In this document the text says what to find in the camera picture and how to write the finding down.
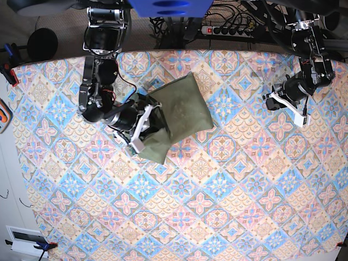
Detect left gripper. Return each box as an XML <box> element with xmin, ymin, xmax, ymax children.
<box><xmin>262</xmin><ymin>74</ymin><xmax>310</xmax><ymax>128</ymax></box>

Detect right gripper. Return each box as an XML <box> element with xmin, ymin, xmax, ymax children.
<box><xmin>108</xmin><ymin>94</ymin><xmax>163</xmax><ymax>152</ymax></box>

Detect green t-shirt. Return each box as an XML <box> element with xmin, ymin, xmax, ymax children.
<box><xmin>138</xmin><ymin>72</ymin><xmax>213</xmax><ymax>164</ymax></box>

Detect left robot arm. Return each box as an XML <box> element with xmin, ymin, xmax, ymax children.
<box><xmin>263</xmin><ymin>1</ymin><xmax>335</xmax><ymax>128</ymax></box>

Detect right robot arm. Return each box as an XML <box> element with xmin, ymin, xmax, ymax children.
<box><xmin>78</xmin><ymin>1</ymin><xmax>161</xmax><ymax>154</ymax></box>

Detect patterned tablecloth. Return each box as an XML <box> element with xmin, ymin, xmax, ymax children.
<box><xmin>8</xmin><ymin>51</ymin><xmax>347</xmax><ymax>260</ymax></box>

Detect white power strip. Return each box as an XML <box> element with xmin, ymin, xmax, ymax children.
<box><xmin>197</xmin><ymin>26</ymin><xmax>268</xmax><ymax>40</ymax></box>

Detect red black clamp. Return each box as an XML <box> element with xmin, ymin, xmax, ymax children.
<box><xmin>0</xmin><ymin>43</ymin><xmax>20</xmax><ymax>88</ymax></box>

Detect blue clamp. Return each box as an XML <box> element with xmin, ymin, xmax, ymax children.
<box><xmin>34</xmin><ymin>241</ymin><xmax>58</xmax><ymax>252</ymax></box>

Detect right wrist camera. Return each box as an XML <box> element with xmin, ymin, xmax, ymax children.
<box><xmin>125</xmin><ymin>145</ymin><xmax>138</xmax><ymax>157</ymax></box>

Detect tangled black cables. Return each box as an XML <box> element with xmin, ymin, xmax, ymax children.
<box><xmin>148</xmin><ymin>16</ymin><xmax>202</xmax><ymax>49</ymax></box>

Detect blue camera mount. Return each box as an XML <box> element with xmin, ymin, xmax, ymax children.
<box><xmin>128</xmin><ymin>0</ymin><xmax>213</xmax><ymax>18</ymax></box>

